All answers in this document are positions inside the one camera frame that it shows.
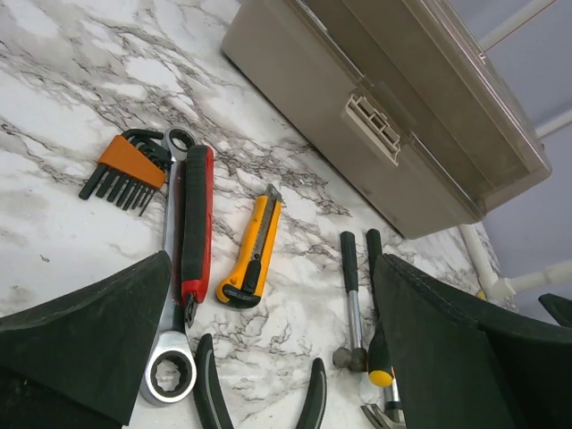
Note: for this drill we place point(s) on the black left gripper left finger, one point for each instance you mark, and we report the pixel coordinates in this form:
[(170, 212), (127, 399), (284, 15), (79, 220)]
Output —
[(78, 361)]

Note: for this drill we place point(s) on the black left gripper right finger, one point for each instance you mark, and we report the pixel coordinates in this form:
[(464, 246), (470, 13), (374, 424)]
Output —
[(463, 362)]

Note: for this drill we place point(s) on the black handled pruning shears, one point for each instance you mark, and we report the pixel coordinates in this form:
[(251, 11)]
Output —
[(209, 400)]

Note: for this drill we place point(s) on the red black handled tool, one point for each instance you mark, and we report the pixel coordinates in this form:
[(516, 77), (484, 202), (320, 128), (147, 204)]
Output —
[(197, 229)]

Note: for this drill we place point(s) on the translucent brown tool box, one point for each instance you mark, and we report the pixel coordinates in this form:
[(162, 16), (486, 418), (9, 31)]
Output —
[(399, 98)]

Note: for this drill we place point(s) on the yellow black claw hammer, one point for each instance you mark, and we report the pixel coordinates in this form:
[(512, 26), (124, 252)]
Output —
[(379, 369)]

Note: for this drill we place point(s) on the silver ratchet combination wrench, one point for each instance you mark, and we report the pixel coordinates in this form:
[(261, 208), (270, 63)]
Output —
[(170, 373)]

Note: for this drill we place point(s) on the yellow utility knife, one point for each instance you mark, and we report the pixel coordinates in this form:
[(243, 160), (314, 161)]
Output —
[(243, 288)]

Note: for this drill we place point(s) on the orange hex key set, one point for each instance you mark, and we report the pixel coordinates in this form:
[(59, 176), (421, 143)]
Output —
[(130, 171)]

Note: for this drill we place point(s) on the small black-handled ball hammer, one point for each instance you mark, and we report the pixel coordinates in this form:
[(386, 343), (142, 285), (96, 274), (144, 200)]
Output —
[(353, 358)]

